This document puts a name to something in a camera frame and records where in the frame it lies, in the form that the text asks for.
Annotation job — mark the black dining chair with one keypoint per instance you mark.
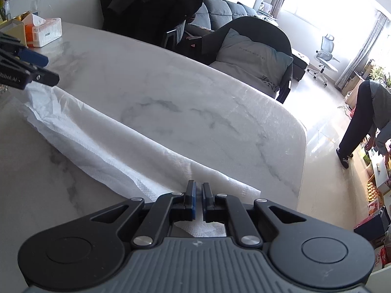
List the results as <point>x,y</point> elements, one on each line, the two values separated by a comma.
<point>183,41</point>

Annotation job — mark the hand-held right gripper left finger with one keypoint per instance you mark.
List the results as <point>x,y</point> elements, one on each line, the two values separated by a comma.
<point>191,203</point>

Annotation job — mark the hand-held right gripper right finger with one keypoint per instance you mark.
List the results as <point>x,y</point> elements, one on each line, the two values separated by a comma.
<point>205,204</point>

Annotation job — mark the black coat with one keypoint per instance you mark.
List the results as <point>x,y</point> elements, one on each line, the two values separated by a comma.
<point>146,9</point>

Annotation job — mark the blue storage box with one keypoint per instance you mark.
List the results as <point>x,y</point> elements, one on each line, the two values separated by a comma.
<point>371,226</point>

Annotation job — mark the white wooden TV cabinet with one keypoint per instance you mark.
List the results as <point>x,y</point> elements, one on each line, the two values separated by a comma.
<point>380,171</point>

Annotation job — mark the potted plants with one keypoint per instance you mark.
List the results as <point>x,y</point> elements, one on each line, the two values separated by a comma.
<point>380,74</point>

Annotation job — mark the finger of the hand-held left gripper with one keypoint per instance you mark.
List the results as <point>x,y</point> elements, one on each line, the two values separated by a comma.
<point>33,57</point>
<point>45,77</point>

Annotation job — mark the yellow cardboard box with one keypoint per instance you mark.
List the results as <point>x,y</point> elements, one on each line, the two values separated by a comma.
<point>13,32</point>

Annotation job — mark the grey sofa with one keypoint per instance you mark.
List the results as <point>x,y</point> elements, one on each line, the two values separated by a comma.
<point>232,12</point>

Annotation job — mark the tissue pack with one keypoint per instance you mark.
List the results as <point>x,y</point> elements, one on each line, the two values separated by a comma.
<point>42,32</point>

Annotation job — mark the white office chair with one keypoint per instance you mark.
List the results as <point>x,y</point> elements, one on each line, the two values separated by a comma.
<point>323,56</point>

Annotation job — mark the black armchair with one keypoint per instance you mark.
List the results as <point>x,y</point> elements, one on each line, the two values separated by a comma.
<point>256,27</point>

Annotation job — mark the white shopping bag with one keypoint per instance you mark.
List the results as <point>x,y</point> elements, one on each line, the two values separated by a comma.
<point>100,152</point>

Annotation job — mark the grey cushion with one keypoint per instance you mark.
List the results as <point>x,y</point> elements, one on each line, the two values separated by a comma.
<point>250,58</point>

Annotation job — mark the grey curtain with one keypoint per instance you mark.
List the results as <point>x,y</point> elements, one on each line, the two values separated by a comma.
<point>363,48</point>

